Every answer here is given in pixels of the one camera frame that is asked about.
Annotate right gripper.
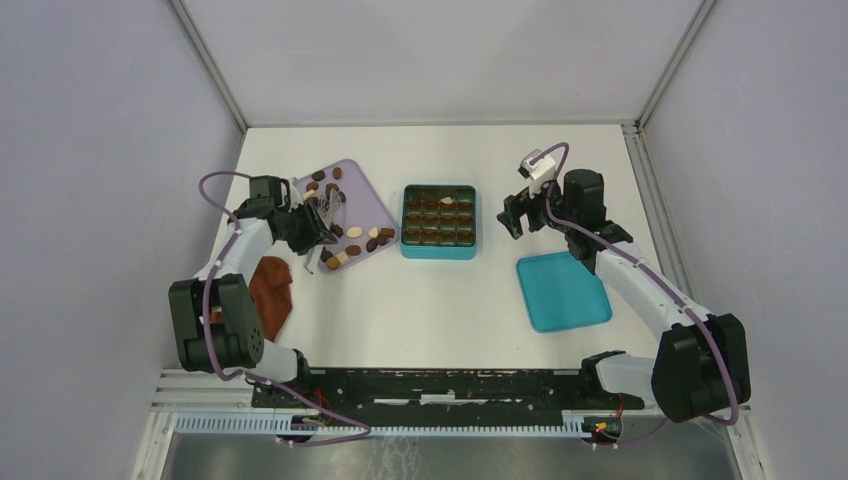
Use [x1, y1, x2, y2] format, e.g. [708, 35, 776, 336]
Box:
[496, 173, 576, 240]

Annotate metal kitchen tongs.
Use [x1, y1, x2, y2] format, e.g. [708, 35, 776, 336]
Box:
[304, 190, 343, 274]

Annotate teal chocolate box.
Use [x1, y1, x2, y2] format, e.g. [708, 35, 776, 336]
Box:
[400, 184, 478, 261]

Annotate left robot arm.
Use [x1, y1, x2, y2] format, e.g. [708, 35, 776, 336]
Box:
[168, 176, 337, 408]

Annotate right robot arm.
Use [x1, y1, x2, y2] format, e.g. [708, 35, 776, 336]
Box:
[497, 167, 751, 426]

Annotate purple tray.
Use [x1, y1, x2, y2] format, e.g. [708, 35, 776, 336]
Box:
[294, 159, 400, 274]

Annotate brown cloth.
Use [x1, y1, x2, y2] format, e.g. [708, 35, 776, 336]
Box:
[249, 256, 293, 342]

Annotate teal box lid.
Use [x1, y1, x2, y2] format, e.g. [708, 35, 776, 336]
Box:
[516, 251, 612, 334]

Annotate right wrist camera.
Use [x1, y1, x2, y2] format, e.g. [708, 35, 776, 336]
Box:
[518, 149, 557, 182]

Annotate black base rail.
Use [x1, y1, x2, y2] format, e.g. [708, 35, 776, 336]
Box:
[251, 367, 645, 429]

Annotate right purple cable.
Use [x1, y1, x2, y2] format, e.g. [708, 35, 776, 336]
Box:
[539, 141, 740, 448]

